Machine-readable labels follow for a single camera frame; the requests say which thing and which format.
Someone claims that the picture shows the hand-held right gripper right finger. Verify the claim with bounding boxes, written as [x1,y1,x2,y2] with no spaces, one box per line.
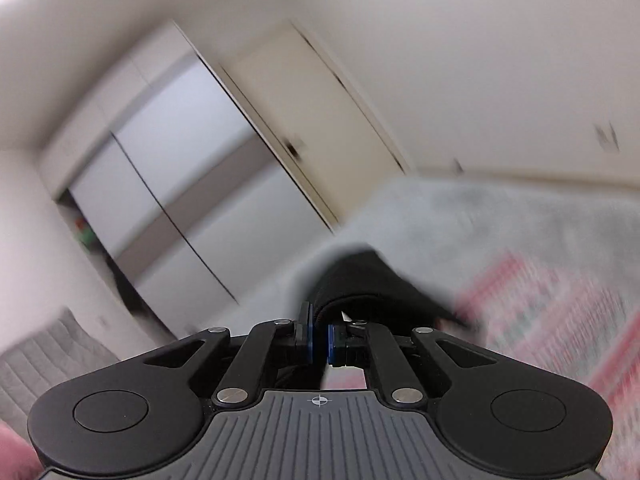
[326,317,499,406]

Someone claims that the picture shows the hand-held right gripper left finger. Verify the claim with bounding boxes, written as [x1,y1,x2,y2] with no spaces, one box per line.
[142,301,317,409]

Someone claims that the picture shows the black pants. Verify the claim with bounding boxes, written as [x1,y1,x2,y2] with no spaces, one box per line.
[302,245,482,335]

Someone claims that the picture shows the light grey bed cover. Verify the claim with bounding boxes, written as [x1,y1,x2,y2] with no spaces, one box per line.
[235,172,640,341]

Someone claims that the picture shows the red green patterned blanket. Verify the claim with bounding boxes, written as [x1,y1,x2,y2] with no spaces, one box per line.
[320,250,640,413]

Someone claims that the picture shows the white sliding door wardrobe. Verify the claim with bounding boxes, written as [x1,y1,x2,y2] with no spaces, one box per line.
[39,20,337,342]

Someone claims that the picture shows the cream room door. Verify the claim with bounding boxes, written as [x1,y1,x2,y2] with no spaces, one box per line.
[219,20,412,233]

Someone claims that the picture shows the colourful items inside wardrobe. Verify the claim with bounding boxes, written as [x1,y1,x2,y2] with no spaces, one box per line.
[70,212,97,251]

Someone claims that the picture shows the grey quilted mat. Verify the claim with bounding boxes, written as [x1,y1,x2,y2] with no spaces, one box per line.
[0,306,122,423]

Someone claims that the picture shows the pink cloth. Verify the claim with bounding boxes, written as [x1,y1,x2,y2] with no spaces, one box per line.
[0,420,42,480]

